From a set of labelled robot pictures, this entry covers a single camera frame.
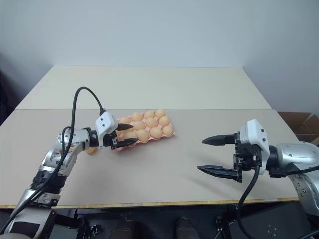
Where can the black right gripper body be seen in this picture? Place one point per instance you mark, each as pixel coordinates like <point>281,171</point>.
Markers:
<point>245,156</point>

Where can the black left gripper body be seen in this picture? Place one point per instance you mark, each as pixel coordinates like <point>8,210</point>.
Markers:
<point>109,141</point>

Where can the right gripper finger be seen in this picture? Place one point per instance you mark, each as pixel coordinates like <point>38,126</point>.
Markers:
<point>220,140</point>
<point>221,173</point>

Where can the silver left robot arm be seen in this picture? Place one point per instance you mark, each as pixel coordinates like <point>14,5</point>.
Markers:
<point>52,159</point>

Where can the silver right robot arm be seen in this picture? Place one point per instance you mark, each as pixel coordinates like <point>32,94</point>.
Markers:
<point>296,154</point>

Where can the orange egg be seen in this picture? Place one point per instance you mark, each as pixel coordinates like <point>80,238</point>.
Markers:
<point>156,132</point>
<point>167,130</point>
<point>139,125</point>
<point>129,135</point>
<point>164,121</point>
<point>149,114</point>
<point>159,113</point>
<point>151,122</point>
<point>142,136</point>
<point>136,116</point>
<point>91,151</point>
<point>124,120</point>

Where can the pink egg tray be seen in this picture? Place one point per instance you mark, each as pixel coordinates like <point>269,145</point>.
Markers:
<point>154,140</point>

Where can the brown cardboard box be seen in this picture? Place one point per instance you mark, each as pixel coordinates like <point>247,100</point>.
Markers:
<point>296,122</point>

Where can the dark brown rounded shape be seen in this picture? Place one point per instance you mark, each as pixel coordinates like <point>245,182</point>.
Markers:
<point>183,226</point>
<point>126,226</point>

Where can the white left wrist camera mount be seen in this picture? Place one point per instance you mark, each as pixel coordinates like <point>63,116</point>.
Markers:
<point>104,123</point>

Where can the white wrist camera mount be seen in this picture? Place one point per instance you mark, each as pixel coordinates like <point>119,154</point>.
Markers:
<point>104,123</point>
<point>255,134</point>

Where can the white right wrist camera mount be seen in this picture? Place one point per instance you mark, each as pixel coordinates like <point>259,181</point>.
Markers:
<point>255,134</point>

